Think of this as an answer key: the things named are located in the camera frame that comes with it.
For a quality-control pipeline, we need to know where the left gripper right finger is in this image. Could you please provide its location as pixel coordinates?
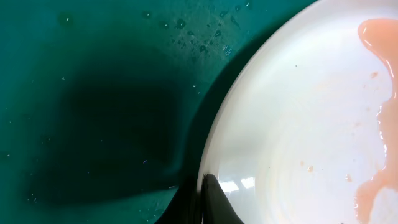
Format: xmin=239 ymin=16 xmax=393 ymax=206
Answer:
xmin=201 ymin=174 xmax=243 ymax=224

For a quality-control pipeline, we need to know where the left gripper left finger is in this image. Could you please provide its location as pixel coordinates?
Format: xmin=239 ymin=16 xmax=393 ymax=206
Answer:
xmin=155 ymin=177 xmax=199 ymax=224

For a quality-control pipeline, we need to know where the white plate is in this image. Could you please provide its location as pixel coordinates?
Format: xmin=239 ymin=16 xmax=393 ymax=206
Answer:
xmin=199 ymin=0 xmax=397 ymax=223

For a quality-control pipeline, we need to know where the teal plastic tray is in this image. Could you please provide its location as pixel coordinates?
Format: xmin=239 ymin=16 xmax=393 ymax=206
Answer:
xmin=1 ymin=0 xmax=309 ymax=223

